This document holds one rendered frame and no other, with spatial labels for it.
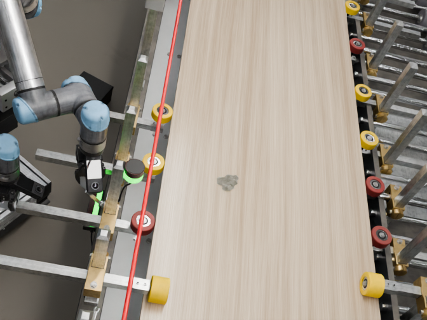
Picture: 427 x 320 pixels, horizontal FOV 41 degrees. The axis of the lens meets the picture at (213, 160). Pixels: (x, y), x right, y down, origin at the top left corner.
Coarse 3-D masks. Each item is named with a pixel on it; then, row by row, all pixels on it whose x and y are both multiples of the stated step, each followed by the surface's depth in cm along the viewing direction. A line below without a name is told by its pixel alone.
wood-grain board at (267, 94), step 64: (192, 0) 267; (256, 0) 279; (320, 0) 292; (192, 64) 241; (256, 64) 251; (320, 64) 261; (192, 128) 220; (256, 128) 228; (320, 128) 236; (192, 192) 202; (256, 192) 209; (320, 192) 216; (192, 256) 187; (256, 256) 193; (320, 256) 199
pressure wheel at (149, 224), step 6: (132, 216) 190; (138, 216) 190; (150, 216) 191; (132, 222) 188; (138, 222) 189; (144, 222) 189; (150, 222) 190; (132, 228) 189; (144, 228) 188; (150, 228) 188; (144, 234) 189
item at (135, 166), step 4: (132, 160) 174; (136, 160) 175; (128, 164) 173; (132, 164) 174; (136, 164) 174; (140, 164) 174; (128, 168) 172; (132, 168) 173; (136, 168) 173; (140, 168) 173; (132, 172) 172; (136, 172) 172; (140, 172) 173; (128, 184) 181; (124, 188) 183; (120, 196) 187
